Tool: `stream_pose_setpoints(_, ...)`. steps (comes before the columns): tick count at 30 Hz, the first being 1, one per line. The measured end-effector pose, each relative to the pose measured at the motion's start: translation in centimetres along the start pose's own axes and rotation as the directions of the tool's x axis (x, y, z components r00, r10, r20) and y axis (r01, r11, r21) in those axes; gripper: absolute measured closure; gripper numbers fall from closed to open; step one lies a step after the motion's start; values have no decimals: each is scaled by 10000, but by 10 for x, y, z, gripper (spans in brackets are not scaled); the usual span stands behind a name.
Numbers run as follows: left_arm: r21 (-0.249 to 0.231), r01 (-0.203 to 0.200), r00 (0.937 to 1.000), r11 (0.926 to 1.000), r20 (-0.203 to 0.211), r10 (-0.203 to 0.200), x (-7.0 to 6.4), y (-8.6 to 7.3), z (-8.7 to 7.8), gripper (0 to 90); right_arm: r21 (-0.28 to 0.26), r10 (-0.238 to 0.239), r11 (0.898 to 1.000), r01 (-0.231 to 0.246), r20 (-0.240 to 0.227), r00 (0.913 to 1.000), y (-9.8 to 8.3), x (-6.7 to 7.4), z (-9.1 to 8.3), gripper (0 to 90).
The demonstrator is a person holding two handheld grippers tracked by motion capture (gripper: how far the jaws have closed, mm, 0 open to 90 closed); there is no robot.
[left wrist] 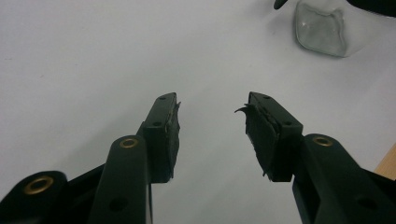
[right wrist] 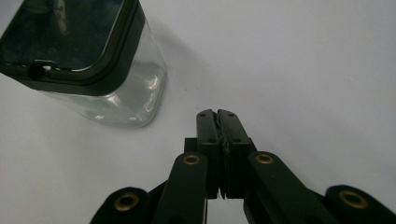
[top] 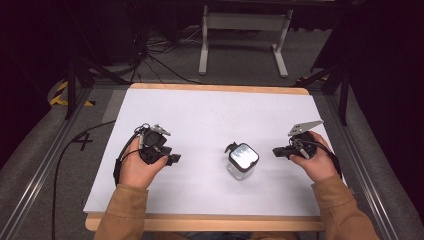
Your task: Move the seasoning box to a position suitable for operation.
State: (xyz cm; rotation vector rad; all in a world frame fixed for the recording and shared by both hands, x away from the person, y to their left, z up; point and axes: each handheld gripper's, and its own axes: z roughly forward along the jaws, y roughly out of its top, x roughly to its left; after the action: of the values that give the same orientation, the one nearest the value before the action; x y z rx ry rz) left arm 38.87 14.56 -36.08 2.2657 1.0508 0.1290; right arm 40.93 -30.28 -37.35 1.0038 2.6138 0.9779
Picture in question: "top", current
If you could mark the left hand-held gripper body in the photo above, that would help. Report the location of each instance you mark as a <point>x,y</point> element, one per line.
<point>154,140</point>

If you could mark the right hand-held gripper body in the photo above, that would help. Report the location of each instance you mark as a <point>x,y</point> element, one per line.
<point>304,141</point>

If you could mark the clear glass jar with lid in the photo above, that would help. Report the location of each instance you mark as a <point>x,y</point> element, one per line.
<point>242,161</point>

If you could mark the person's right hand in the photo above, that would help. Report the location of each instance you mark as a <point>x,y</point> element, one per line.
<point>318,165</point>

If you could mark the person's left hand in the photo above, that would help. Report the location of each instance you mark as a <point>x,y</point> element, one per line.
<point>136,170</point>

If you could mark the white table sheet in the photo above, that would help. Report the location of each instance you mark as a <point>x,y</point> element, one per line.
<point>213,116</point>

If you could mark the wooden table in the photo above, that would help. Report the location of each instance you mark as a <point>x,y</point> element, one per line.
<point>200,222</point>

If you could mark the black tripod stand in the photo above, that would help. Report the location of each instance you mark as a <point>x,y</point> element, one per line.
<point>71,90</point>
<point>343,86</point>

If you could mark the black tape cross mark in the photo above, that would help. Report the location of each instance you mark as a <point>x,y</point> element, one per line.
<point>83,140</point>

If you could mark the yellow black hazard tape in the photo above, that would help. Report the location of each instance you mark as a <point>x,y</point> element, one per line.
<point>57,98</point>

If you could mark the white metal stand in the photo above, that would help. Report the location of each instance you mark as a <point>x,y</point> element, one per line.
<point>245,21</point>

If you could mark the aluminium frame rail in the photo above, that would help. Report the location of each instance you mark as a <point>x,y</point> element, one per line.
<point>363,166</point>
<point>43,166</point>

